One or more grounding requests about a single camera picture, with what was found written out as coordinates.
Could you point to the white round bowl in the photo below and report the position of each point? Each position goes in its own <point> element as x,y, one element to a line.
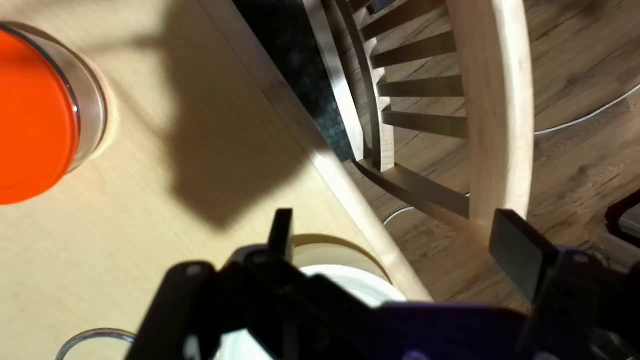
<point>362,288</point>

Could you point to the clear glass lunchbox bowl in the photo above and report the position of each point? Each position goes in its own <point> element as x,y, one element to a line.
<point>93,113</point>

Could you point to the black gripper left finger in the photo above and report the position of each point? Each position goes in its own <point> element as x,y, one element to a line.
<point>281,232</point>

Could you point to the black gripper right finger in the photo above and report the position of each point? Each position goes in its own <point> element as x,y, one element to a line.
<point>523,251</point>

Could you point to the wooden chair with dark cushion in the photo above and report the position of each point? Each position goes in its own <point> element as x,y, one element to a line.
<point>496,101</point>

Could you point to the orange round lid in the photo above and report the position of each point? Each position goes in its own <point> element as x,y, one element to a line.
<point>30,121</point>

